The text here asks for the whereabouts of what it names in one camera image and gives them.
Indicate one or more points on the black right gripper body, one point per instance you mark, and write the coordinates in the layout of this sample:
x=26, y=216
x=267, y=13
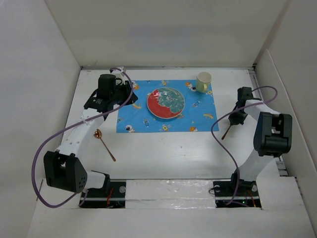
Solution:
x=244, y=113

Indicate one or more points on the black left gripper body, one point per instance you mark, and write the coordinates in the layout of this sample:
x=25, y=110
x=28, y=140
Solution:
x=121, y=94

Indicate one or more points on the copper fork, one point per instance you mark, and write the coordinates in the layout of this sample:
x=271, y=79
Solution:
x=224, y=135

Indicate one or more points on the red and teal plate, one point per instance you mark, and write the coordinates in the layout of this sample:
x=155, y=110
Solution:
x=166, y=103

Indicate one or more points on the blue space print cloth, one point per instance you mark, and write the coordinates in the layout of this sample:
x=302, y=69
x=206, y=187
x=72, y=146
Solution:
x=198, y=115

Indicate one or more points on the pale yellow mug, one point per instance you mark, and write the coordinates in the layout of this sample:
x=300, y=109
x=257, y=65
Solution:
x=203, y=81

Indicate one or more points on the copper spoon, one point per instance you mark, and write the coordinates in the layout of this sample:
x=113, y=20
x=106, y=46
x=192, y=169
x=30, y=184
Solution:
x=98, y=135

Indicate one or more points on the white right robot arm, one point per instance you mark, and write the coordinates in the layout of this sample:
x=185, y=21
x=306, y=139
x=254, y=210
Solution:
x=272, y=138

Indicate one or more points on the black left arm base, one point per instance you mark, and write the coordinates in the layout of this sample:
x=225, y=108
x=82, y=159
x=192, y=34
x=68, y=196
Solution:
x=110, y=196

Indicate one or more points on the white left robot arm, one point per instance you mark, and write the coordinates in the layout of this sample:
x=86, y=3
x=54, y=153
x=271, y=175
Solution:
x=81, y=160

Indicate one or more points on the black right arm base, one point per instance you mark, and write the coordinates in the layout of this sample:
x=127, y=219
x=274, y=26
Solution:
x=231, y=193

